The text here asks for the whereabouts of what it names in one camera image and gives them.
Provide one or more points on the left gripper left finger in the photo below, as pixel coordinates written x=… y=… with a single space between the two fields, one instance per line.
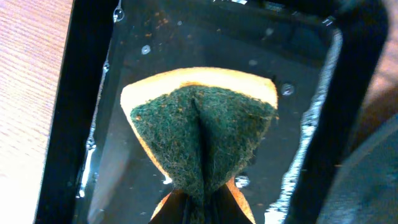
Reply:
x=174 y=208

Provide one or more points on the green and yellow sponge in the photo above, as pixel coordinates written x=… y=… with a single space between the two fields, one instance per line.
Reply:
x=200 y=127

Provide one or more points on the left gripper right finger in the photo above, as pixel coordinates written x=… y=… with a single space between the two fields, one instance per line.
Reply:
x=226 y=208

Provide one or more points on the black rectangular tray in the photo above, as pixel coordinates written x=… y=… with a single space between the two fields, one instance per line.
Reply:
x=320 y=55

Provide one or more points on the black round tray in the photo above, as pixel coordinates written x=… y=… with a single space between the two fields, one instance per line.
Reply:
x=365 y=188

